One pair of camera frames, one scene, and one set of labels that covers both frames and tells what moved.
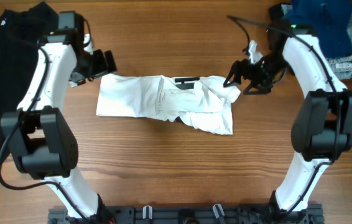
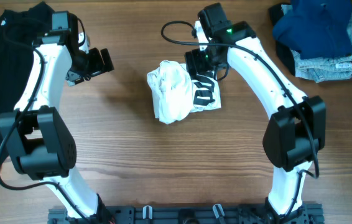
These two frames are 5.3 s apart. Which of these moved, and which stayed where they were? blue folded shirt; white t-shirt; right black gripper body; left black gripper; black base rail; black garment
Moved: white t-shirt; right black gripper body
Stayed: left black gripper; black base rail; black garment; blue folded shirt
